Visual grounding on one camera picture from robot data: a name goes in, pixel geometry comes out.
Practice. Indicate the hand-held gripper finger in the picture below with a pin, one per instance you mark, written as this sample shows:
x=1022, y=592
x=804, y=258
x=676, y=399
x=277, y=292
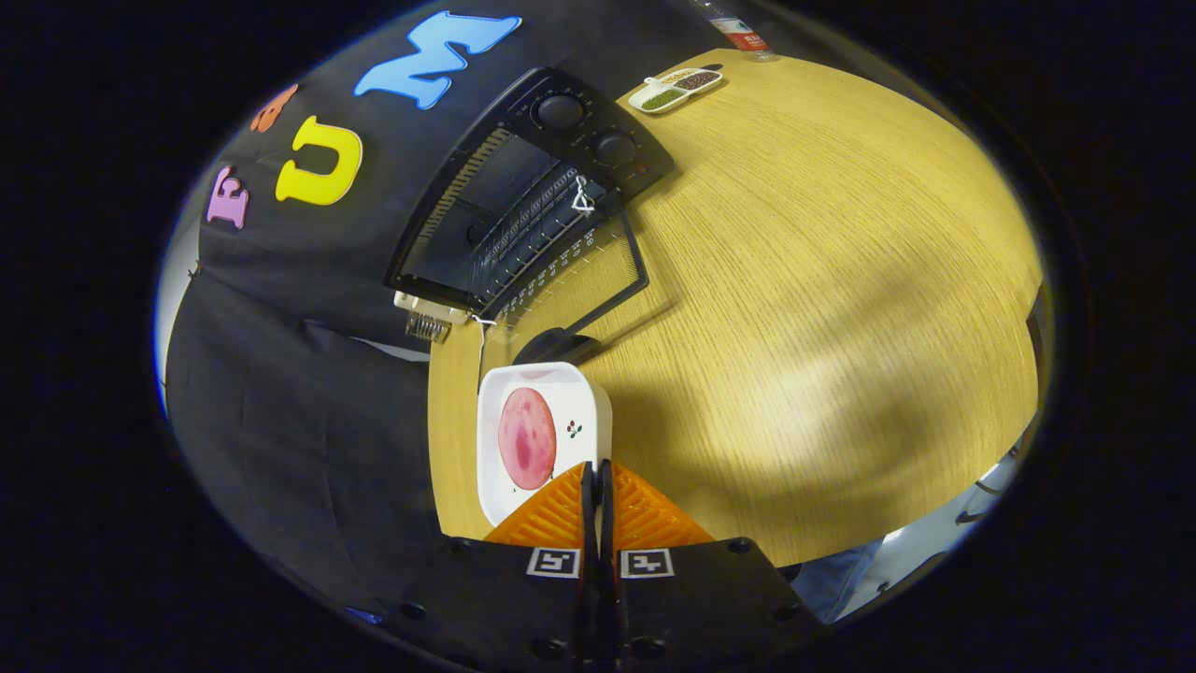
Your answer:
x=605, y=523
x=588, y=523

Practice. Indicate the pink ham slice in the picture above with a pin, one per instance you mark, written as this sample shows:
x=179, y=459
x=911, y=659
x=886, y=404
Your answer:
x=526, y=439

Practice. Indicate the white square plate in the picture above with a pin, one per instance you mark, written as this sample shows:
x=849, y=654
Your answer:
x=575, y=402

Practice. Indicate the black toaster oven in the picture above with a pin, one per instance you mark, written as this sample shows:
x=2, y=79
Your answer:
x=579, y=121

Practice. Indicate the person's leg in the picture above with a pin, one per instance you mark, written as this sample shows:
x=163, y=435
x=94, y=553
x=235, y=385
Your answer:
x=832, y=579

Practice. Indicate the black backdrop cloth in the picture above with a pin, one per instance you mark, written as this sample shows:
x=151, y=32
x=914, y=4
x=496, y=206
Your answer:
x=299, y=421

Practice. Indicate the white divided bean dish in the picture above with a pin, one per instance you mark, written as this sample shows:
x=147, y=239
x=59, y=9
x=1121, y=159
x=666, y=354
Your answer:
x=663, y=96

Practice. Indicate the red label plastic bottle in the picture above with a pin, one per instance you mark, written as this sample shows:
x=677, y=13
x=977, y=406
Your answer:
x=743, y=33

